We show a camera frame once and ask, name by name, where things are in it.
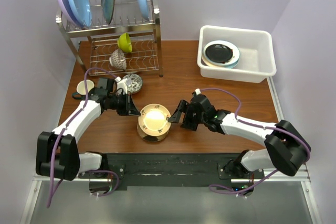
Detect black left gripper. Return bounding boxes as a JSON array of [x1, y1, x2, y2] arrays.
[[108, 91, 140, 116]]

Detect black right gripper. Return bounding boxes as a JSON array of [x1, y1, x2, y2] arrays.
[[167, 100, 206, 131]]

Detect cream yellow small plate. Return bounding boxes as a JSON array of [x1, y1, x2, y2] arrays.
[[138, 104, 171, 136]]

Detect cream and teal plate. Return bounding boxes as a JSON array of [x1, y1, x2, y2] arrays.
[[202, 56, 238, 68]]

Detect black small plate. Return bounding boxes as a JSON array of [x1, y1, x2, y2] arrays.
[[205, 44, 233, 64]]

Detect white floral bottom plate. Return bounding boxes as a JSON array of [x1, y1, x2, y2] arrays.
[[203, 40, 240, 65]]

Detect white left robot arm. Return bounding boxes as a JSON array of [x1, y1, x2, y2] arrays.
[[36, 77, 140, 180]]

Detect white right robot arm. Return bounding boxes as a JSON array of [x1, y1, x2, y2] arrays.
[[168, 94, 311, 178]]

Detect white plastic bin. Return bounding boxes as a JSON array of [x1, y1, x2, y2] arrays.
[[197, 25, 277, 83]]

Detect black floral patterned bowl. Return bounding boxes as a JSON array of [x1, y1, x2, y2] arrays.
[[122, 73, 143, 94]]

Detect red patterned white bowl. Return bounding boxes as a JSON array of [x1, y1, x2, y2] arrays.
[[109, 49, 127, 70]]

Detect dark green mug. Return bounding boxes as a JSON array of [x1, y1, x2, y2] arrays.
[[71, 80, 95, 100]]

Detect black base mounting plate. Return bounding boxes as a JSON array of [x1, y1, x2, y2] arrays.
[[78, 152, 266, 191]]

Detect lime green bowl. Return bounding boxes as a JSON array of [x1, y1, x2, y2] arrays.
[[117, 33, 132, 53]]

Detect steel dish rack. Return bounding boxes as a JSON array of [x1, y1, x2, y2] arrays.
[[55, 0, 163, 77]]

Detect light blue plate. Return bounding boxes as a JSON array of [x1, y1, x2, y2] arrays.
[[68, 0, 92, 27]]

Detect purple plate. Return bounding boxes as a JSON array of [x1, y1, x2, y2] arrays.
[[55, 0, 82, 27]]

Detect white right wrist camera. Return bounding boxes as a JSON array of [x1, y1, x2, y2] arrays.
[[193, 89, 201, 96]]

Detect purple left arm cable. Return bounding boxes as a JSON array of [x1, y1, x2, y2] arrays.
[[46, 67, 120, 208]]

